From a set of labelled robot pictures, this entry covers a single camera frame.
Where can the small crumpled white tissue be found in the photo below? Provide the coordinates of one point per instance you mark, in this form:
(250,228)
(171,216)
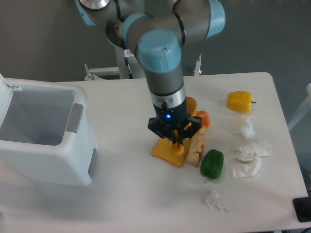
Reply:
(212,201)

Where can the yellow bell pepper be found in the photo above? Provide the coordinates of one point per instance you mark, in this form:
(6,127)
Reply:
(240,101)

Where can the orange knotted bread roll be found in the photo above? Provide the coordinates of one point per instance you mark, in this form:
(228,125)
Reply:
(206,122)

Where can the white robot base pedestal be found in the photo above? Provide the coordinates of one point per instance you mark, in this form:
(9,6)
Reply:
(129,67)

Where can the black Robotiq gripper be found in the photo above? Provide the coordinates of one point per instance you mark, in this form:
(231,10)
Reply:
(168,119)

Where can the crumpled white tissue upper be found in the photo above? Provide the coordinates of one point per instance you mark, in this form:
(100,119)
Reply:
(244,128)

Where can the rectangular toasted bread piece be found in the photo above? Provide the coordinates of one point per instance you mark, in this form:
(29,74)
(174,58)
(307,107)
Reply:
(196,148)

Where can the black device at edge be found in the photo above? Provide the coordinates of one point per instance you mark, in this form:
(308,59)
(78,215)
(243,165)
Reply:
(302,207)

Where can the flat yellow bread slice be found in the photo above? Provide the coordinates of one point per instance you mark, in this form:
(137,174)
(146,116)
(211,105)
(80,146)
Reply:
(163,150)

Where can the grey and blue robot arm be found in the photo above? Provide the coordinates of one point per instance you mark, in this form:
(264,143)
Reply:
(156,43)

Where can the white metal base frame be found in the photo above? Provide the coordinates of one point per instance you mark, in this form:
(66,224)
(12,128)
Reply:
(98,74)

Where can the green bell pepper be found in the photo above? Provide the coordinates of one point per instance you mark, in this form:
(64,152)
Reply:
(212,164)

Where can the crumpled white tissue middle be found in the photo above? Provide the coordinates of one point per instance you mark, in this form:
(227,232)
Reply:
(249,153)

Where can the long orange baguette bread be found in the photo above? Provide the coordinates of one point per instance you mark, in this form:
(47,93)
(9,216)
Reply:
(177,148)

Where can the crumpled white tissue lower right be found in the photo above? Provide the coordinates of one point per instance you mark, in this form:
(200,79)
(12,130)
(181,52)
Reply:
(247,170)

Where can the white open trash bin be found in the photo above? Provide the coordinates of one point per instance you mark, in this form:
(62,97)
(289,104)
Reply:
(45,131)

